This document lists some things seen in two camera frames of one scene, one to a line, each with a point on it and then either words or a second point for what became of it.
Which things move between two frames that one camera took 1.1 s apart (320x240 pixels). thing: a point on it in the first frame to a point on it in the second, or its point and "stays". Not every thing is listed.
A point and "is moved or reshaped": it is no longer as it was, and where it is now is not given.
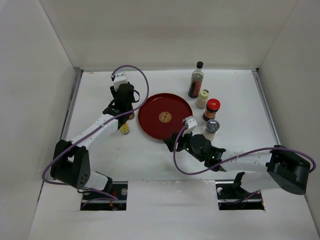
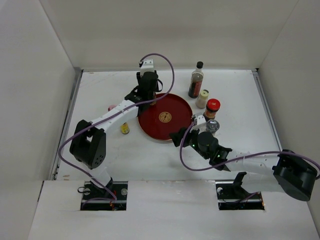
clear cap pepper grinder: (212, 126) stays
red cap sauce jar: (213, 105) stays
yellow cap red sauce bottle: (131, 116) is moved or reshaped
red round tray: (161, 115) stays
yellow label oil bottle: (125, 129) stays
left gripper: (113, 92) to (138, 77)
